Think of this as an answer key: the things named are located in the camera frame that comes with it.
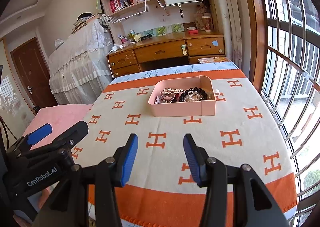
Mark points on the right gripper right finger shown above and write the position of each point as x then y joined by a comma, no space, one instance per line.
253,204

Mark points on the brown wooden door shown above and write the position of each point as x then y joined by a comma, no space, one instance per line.
33,73

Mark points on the red small box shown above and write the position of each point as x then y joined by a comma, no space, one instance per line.
193,31

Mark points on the white power adapter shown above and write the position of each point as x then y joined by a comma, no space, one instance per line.
117,47

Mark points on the pink smart watch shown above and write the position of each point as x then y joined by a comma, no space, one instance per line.
165,98

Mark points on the light blue bed sheet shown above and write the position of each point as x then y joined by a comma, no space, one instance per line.
176,70

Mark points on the floral curtain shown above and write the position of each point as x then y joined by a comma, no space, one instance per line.
232,20

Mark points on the pink jewelry tray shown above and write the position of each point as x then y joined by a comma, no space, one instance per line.
197,99

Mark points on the orange beige H-pattern blanket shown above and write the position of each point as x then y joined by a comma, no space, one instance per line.
161,190

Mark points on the orange magazine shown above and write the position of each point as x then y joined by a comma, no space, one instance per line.
213,60

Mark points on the wooden desk with drawers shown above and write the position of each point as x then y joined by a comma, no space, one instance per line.
175,49

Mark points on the barred window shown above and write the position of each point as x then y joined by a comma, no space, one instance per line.
291,92

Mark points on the lace covered piano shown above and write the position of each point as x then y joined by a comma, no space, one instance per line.
78,69

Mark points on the gold rhinestone hair comb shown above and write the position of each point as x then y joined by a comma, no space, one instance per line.
171,91

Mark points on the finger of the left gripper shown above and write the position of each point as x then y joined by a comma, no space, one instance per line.
60,141
24,144

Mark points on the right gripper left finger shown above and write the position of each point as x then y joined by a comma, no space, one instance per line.
67,205

